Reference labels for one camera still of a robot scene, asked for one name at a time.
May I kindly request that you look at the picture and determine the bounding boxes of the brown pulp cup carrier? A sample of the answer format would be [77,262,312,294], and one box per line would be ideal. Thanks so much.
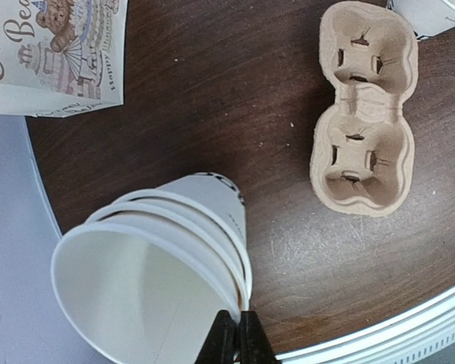
[309,1,418,217]

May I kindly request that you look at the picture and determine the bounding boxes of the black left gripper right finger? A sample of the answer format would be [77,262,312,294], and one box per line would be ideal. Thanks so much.
[237,311,281,364]

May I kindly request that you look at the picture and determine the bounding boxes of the paper cup holding straws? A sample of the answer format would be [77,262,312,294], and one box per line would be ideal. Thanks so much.
[386,0,455,41]

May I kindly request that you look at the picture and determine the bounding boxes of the white printed paper bag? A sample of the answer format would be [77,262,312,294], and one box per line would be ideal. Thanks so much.
[0,0,128,118]

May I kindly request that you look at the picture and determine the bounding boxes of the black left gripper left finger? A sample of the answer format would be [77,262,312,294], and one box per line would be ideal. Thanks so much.
[194,310,236,364]

